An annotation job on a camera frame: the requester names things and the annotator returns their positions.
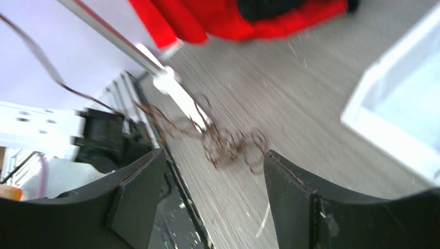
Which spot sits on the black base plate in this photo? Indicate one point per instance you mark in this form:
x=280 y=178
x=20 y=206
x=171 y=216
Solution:
x=177 y=224

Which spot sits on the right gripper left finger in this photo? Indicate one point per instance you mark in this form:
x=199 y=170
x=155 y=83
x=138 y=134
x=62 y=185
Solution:
x=115 y=211

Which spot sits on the red shirt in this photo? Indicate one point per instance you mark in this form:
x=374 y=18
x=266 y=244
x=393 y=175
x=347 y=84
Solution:
x=193 y=21

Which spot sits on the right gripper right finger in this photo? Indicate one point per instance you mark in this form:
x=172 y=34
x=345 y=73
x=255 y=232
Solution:
x=311 y=212

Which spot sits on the black shirt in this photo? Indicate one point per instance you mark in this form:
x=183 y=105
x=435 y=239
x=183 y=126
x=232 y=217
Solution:
x=264 y=10

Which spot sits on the metal clothes rack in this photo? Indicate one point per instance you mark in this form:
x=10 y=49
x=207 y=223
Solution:
x=164 y=77

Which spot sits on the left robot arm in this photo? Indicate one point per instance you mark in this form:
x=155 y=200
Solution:
x=46 y=152

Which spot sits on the orange remote control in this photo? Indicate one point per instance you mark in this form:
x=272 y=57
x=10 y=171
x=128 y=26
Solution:
x=11 y=192

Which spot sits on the white plastic bin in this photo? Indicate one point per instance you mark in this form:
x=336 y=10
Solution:
x=395 y=105

